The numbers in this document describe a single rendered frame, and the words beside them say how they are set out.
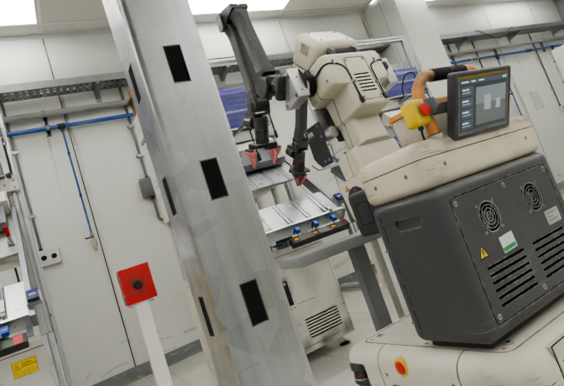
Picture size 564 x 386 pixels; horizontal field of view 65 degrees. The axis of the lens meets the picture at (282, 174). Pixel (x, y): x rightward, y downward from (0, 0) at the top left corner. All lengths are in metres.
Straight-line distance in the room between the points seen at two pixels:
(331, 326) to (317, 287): 0.22
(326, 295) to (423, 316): 1.33
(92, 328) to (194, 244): 3.71
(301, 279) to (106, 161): 2.20
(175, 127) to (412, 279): 1.13
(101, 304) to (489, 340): 3.15
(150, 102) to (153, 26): 0.03
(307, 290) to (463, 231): 1.47
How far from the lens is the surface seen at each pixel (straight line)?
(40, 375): 2.24
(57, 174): 4.01
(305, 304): 2.51
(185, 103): 0.18
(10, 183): 2.48
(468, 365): 1.23
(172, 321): 3.95
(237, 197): 0.18
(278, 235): 2.13
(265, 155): 2.62
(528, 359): 1.19
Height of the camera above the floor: 0.70
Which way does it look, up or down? 7 degrees up
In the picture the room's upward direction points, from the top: 19 degrees counter-clockwise
